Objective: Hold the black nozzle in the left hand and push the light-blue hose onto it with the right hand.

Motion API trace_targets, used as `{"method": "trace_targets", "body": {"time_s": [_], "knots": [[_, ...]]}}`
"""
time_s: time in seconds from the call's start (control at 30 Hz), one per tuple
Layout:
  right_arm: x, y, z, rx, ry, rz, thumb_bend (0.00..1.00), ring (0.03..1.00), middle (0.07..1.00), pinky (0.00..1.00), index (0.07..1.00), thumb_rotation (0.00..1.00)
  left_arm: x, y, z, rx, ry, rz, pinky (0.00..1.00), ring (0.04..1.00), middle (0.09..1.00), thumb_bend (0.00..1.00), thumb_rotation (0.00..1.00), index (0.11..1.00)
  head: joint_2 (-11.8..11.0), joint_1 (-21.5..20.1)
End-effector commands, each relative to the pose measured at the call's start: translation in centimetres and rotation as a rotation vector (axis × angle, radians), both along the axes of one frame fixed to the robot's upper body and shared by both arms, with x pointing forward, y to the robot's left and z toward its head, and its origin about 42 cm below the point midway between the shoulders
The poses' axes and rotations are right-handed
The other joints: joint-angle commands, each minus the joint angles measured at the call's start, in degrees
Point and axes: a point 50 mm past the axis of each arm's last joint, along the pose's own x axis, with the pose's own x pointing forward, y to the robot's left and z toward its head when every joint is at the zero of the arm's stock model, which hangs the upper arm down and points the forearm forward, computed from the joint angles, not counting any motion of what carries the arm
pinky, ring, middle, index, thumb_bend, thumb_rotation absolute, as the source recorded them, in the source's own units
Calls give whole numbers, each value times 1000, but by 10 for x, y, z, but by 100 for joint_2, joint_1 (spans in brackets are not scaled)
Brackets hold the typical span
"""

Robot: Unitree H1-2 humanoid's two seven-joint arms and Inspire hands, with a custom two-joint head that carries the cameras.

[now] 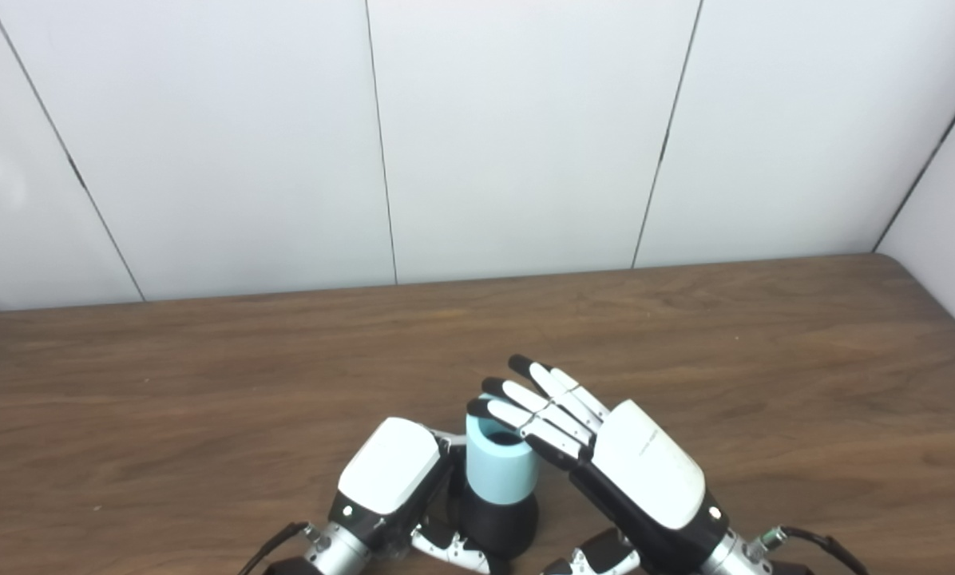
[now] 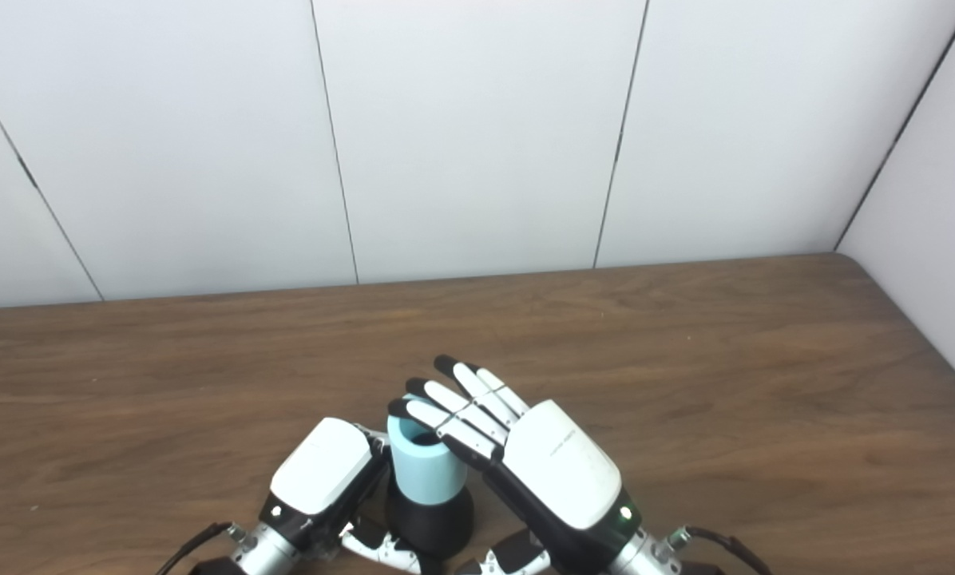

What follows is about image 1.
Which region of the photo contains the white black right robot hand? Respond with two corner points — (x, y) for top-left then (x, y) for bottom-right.
(466, 354), (731, 575)

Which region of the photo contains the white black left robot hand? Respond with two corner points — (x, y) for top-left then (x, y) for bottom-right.
(327, 417), (510, 575)

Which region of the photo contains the light-blue hose piece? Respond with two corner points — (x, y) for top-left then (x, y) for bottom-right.
(466, 393), (539, 506)

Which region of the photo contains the black flared nozzle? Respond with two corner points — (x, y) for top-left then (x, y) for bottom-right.
(447, 487), (540, 560)

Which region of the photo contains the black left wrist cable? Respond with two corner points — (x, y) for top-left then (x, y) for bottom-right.
(236, 521), (319, 575)

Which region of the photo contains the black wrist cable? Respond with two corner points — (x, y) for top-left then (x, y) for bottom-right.
(236, 521), (319, 575)
(753, 525), (870, 575)

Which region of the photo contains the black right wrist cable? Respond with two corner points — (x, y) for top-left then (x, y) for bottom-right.
(753, 525), (870, 575)

